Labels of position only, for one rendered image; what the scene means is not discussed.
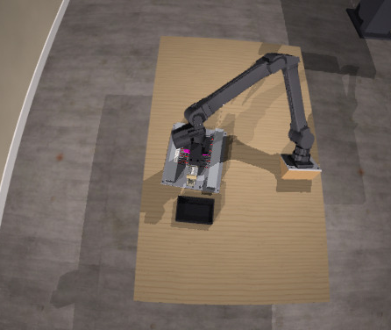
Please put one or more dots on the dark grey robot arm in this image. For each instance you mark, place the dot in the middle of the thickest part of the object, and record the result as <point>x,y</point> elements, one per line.
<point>199,112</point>

